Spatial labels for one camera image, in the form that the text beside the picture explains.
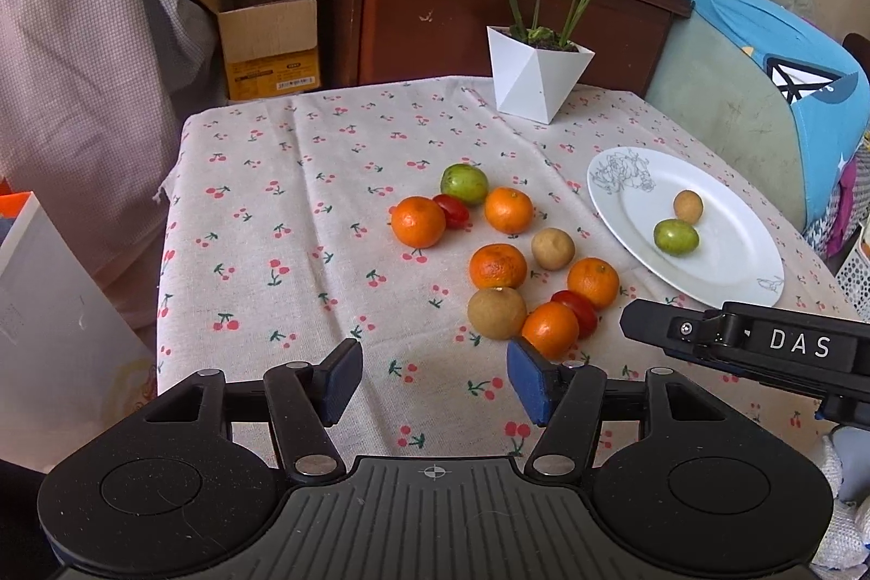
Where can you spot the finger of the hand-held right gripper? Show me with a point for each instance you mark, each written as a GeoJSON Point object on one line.
{"type": "Point", "coordinates": [652, 323]}

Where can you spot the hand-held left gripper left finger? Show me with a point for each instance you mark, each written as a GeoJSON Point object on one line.
{"type": "Point", "coordinates": [343, 379]}

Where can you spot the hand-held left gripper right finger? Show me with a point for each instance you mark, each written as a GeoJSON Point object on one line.
{"type": "Point", "coordinates": [527, 379]}

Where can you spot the orange tangerine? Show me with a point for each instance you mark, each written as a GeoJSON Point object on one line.
{"type": "Point", "coordinates": [550, 330]}
{"type": "Point", "coordinates": [498, 266]}
{"type": "Point", "coordinates": [418, 221]}
{"type": "Point", "coordinates": [593, 282]}
{"type": "Point", "coordinates": [508, 210]}

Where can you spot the round brown fruit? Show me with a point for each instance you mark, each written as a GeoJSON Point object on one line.
{"type": "Point", "coordinates": [552, 248]}
{"type": "Point", "coordinates": [688, 206]}
{"type": "Point", "coordinates": [497, 313]}

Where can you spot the red cherry tomato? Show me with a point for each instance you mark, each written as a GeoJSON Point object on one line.
{"type": "Point", "coordinates": [454, 211]}
{"type": "Point", "coordinates": [578, 308]}

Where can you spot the white plate with line drawing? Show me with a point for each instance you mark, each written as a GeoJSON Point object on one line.
{"type": "Point", "coordinates": [727, 240]}

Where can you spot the green round fruit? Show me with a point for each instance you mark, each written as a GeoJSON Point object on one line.
{"type": "Point", "coordinates": [676, 237]}
{"type": "Point", "coordinates": [464, 184]}

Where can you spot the white mesh basket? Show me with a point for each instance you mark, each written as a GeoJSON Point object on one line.
{"type": "Point", "coordinates": [855, 281]}

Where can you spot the cherry printed tablecloth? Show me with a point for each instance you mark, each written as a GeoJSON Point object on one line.
{"type": "Point", "coordinates": [306, 254]}

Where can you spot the pale green cushion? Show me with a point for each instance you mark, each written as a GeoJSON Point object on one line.
{"type": "Point", "coordinates": [727, 111]}

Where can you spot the white faceted plant pot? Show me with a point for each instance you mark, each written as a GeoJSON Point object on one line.
{"type": "Point", "coordinates": [533, 77]}

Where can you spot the white board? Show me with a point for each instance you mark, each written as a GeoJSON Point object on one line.
{"type": "Point", "coordinates": [47, 335]}

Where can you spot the open cardboard box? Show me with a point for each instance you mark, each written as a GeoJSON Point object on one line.
{"type": "Point", "coordinates": [272, 36]}

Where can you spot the pink gingham cloth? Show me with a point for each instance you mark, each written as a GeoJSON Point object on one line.
{"type": "Point", "coordinates": [88, 111]}

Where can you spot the dark wooden headboard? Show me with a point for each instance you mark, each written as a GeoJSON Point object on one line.
{"type": "Point", "coordinates": [421, 9]}

